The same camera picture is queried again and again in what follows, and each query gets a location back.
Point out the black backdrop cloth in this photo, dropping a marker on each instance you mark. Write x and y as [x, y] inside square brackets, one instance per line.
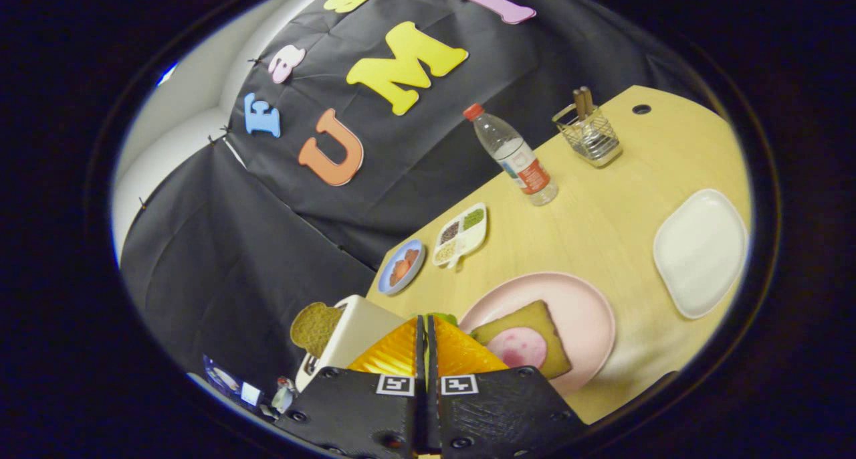
[234, 278]

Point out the pink round plate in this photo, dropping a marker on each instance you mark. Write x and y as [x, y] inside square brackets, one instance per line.
[582, 312]

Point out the blue and white object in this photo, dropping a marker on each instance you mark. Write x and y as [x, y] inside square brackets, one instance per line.
[227, 381]

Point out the white toaster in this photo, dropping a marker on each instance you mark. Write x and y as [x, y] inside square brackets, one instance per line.
[361, 325]

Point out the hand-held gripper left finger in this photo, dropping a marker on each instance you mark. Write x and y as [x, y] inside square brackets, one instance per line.
[361, 412]

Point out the brown bread slice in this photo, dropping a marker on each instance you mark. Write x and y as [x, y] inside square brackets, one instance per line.
[314, 328]

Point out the small white red object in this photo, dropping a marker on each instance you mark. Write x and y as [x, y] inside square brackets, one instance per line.
[283, 395]

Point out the red food slices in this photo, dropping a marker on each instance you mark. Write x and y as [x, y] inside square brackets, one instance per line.
[403, 268]

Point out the pink ham slice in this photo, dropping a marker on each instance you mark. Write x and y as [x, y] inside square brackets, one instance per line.
[516, 347]

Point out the blue plate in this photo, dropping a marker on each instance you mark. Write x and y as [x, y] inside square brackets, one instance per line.
[386, 284]

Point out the yellow-edged bread slice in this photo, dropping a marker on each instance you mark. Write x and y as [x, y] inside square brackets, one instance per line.
[535, 315]

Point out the green lettuce leaf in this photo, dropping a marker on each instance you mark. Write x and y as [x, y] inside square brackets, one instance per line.
[445, 318]

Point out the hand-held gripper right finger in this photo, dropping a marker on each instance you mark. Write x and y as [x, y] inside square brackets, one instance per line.
[495, 412]

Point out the white divided condiment tray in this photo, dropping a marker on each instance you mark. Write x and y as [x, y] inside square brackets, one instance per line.
[460, 235]

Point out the clear water bottle red cap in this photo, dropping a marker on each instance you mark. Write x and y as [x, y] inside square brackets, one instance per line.
[518, 158]

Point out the white square plate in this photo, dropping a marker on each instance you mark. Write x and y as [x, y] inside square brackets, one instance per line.
[699, 251]

